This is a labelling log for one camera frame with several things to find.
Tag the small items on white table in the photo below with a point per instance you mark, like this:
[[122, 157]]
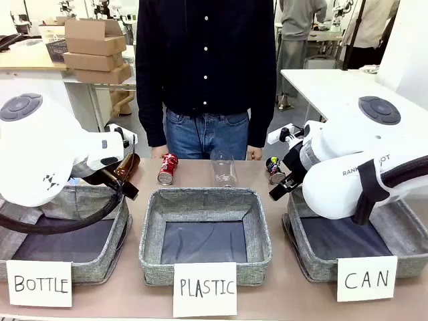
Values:
[[369, 69]]

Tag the dark mesh basket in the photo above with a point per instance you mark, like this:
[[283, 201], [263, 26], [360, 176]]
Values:
[[57, 51]]

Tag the bystander in beige top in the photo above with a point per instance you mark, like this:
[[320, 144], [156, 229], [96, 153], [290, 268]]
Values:
[[371, 33]]

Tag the person's right forearm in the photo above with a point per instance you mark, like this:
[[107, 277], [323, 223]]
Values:
[[150, 117]]

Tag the white plastic crate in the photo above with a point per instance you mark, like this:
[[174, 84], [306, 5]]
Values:
[[51, 33]]

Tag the person in dark shirt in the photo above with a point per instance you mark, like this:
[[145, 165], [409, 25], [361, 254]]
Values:
[[205, 67]]

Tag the small open cardboard box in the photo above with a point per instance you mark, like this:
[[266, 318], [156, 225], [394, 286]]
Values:
[[53, 21]]

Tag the white paper sign PLASTIC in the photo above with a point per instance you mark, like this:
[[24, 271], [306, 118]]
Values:
[[204, 289]]

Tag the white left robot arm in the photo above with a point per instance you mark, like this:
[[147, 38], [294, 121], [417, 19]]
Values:
[[40, 150]]

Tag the beige bag under desk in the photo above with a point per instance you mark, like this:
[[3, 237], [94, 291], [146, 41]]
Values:
[[121, 103]]

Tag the person's left hand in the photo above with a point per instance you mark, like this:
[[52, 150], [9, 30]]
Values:
[[254, 153]]

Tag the person's left forearm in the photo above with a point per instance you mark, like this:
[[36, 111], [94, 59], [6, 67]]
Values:
[[262, 117]]

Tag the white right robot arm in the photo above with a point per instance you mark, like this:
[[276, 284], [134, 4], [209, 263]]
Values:
[[334, 187]]

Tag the crushed red soda can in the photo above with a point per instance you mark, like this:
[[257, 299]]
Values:
[[167, 168]]

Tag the bystander in grey clothes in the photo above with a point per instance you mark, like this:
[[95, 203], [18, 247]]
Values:
[[296, 50]]

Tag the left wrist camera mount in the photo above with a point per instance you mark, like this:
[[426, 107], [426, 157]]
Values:
[[117, 132]]

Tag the flat closed cardboard box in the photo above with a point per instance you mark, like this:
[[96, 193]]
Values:
[[92, 61], [102, 76]]

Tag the grey fabric basket bottle label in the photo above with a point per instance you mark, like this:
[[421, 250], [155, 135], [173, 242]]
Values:
[[100, 267]]

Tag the white metal desk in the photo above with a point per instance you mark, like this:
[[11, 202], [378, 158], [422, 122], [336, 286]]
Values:
[[97, 100]]

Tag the black tripod pole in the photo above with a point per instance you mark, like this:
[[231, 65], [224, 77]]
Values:
[[351, 43]]

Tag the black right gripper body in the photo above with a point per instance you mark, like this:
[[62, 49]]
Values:
[[294, 164]]

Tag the wooden top table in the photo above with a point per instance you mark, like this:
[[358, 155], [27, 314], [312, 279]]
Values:
[[23, 60]]

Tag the crushed dark printed can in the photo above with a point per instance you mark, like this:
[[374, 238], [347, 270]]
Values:
[[275, 170]]

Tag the large clear plastic bottle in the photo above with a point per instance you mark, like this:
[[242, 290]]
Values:
[[224, 170]]

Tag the grey fabric basket can label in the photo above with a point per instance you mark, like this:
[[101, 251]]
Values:
[[354, 240]]

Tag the person's right hand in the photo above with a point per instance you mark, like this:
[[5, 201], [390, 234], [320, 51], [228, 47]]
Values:
[[159, 152]]

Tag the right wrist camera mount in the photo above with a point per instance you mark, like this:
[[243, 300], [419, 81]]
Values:
[[284, 133]]

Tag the white paper sign CAN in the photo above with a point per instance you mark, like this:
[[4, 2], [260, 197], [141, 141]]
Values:
[[366, 279]]

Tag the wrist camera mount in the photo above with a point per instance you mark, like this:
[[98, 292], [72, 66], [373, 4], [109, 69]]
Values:
[[117, 132], [284, 133]]

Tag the grey fabric basket plastic label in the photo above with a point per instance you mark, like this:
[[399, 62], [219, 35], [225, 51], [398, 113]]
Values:
[[207, 200]]

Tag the white paper sign BOTTLE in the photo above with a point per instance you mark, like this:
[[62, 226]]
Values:
[[39, 283]]

